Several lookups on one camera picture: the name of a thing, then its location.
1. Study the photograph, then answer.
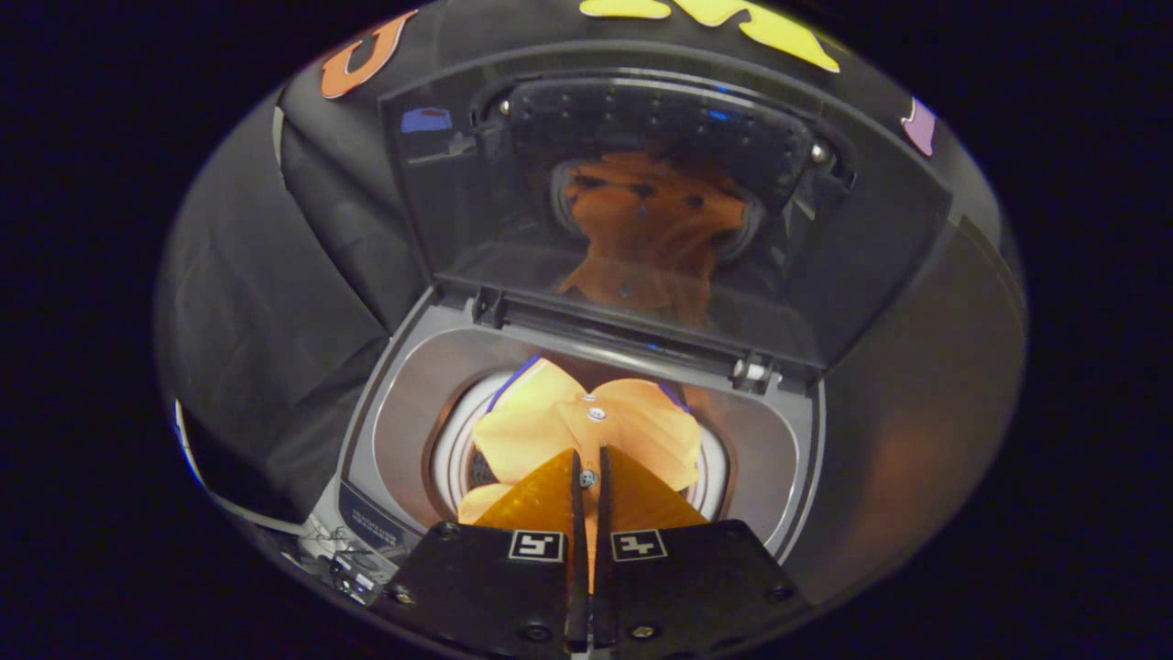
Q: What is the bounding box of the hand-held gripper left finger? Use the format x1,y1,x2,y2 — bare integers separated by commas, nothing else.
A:
371,447,587,654

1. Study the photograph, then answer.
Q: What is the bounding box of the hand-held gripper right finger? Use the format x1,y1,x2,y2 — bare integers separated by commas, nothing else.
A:
594,445,812,652

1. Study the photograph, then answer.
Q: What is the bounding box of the orange polo shirt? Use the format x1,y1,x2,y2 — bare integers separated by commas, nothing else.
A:
456,356,702,588

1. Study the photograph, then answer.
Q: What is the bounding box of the grey washing machine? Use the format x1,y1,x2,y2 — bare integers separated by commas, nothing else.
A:
302,284,826,606

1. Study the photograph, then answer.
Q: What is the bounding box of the dark washing machine lid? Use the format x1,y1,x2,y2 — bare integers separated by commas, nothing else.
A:
378,41,954,381

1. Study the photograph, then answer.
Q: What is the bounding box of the black backdrop cloth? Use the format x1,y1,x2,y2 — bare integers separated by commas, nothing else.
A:
154,0,1027,588

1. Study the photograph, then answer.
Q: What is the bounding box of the white plug cable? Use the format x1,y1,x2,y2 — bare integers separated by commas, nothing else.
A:
301,515,386,597

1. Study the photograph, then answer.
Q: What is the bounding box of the beige cabinet with dark frame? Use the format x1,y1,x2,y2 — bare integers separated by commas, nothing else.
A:
820,211,1027,597

